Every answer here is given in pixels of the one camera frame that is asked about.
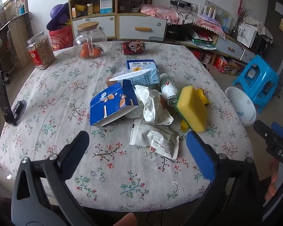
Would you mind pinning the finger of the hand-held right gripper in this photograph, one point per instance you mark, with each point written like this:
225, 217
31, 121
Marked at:
280, 130
263, 131

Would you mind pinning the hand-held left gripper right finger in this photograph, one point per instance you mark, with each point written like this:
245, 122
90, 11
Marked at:
200, 155

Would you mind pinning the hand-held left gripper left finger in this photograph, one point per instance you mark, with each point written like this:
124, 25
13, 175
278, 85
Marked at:
76, 151

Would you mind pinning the white snack packet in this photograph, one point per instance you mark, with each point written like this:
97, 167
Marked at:
153, 139

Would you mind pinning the yellow sponge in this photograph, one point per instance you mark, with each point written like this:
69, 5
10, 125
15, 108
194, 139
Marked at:
193, 106

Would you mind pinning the blue cookie box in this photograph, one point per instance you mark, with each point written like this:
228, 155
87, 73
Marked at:
108, 106

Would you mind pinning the white paper wrapper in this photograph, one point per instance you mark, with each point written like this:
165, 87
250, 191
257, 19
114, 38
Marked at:
153, 108

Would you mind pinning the white plastic bottle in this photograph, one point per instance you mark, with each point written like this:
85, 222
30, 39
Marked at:
168, 88

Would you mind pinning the white and blue milk carton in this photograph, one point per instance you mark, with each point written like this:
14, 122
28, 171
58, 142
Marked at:
141, 78

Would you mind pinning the person's right hand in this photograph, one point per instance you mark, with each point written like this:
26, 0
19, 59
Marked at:
273, 181

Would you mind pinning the person's left hand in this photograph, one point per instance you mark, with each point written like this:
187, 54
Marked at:
126, 220

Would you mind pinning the blue plastic stool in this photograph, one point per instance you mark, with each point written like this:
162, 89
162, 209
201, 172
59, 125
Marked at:
261, 70

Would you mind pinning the floral tablecloth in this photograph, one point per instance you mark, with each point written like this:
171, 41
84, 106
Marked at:
61, 87

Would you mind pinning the cardboard box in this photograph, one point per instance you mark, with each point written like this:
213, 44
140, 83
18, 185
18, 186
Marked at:
235, 67

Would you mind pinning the red printed box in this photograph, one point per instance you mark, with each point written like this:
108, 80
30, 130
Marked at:
220, 63

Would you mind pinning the black phone stand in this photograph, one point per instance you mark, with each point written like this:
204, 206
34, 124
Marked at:
4, 98

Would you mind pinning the black microwave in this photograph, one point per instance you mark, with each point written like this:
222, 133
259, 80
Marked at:
259, 42

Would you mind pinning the grey low cabinet drawer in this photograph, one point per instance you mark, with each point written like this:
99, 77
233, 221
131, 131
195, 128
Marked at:
230, 48

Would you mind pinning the long low cabinet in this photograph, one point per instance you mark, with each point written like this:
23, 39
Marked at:
226, 44

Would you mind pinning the orange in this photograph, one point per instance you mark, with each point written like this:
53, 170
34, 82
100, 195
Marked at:
85, 52
97, 51

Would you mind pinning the plastic jar with red label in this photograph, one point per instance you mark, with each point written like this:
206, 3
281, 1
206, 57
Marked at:
41, 56

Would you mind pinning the white printed cover cloth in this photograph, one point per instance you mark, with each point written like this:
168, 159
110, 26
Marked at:
246, 31

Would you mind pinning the green plastic bag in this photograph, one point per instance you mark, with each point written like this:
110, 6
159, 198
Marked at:
204, 42

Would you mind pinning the blue box with white label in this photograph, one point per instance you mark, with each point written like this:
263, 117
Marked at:
141, 63

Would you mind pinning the vase with dry twigs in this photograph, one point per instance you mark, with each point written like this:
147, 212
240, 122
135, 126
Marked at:
241, 21

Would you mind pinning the red bag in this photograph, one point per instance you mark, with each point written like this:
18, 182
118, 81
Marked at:
61, 38

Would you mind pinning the glass jar with wooden lid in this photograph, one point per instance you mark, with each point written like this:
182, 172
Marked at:
94, 36

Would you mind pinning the red drink can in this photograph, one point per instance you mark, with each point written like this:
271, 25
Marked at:
133, 47

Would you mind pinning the lavender bag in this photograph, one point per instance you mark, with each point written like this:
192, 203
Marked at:
210, 20

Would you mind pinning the small white cabinet drawer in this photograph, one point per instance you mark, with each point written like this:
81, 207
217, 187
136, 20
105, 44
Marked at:
96, 26

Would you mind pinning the white router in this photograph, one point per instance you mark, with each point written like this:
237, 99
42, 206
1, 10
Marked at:
208, 11

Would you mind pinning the wooden side shelf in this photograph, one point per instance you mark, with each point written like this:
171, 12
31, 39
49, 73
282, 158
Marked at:
14, 28

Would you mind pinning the yellow box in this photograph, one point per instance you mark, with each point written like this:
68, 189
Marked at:
80, 8

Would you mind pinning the wide white cabinet drawer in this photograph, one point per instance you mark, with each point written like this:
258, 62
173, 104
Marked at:
141, 23

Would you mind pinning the blue and white box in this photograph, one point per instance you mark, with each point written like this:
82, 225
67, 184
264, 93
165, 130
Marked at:
106, 4

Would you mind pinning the power strip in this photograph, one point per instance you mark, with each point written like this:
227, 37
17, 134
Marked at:
184, 3

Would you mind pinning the pink cloth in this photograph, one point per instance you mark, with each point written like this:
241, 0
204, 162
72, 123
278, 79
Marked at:
155, 10

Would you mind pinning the wooden shelf cabinet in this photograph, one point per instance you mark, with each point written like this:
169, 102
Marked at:
117, 4

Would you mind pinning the white wall paper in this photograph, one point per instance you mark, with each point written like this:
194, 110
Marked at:
281, 10

